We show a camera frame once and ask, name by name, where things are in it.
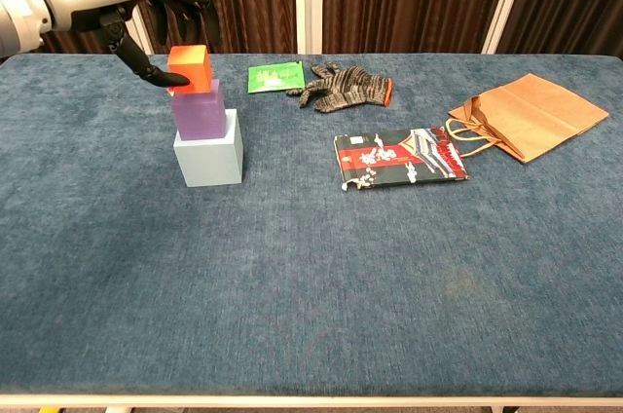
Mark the purple cube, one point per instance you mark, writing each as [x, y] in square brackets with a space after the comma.
[199, 113]

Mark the large light blue cube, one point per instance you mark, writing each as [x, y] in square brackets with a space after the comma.
[209, 164]

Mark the green foil packet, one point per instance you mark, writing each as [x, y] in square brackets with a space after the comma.
[275, 77]

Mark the small orange yellow cube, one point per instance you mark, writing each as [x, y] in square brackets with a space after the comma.
[192, 67]

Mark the blue table mat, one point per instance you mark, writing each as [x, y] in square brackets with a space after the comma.
[340, 286]

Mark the dark patterned paper bag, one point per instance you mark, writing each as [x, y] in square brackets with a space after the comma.
[394, 160]

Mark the brown paper bag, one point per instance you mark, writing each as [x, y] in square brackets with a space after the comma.
[530, 111]

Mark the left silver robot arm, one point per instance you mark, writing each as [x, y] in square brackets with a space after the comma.
[19, 18]

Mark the grey striped work glove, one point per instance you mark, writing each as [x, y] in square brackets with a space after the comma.
[345, 86]

